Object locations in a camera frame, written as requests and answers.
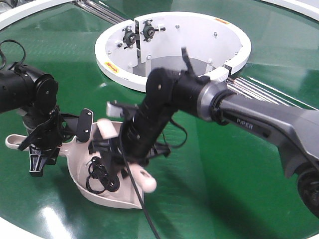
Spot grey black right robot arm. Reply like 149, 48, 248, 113
89, 68, 319, 215

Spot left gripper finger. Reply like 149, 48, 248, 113
62, 109, 93, 143
29, 146, 60, 177

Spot steel conveyor rollers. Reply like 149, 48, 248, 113
225, 77, 318, 111
74, 0, 127, 24

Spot white outer rim left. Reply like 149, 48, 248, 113
0, 0, 72, 30

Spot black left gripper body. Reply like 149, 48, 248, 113
18, 106, 75, 151

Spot white outer rim right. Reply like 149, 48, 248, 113
263, 0, 319, 21

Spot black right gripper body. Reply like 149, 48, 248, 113
88, 101, 172, 167

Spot pink hand brush black bristles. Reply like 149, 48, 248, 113
97, 119, 157, 193

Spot left black bearing block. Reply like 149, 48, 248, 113
123, 26, 137, 49

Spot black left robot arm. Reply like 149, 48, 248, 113
0, 63, 93, 177

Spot near steel conveyor rollers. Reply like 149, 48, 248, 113
225, 77, 318, 111

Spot white rim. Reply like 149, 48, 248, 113
0, 0, 72, 30
263, 0, 319, 21

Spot pink plastic dustpan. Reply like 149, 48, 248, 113
5, 119, 142, 209

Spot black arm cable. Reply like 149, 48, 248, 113
118, 134, 161, 239

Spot far steel conveyor rollers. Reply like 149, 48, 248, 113
74, 0, 127, 24

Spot black USB cable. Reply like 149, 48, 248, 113
86, 156, 121, 194

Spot black bearing block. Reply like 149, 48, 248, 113
123, 26, 137, 49
142, 19, 166, 42

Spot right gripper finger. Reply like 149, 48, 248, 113
88, 128, 112, 154
104, 154, 132, 186

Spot right black bearing block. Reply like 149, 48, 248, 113
142, 19, 166, 42

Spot white inner conveyor ring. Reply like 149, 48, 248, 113
94, 11, 252, 93

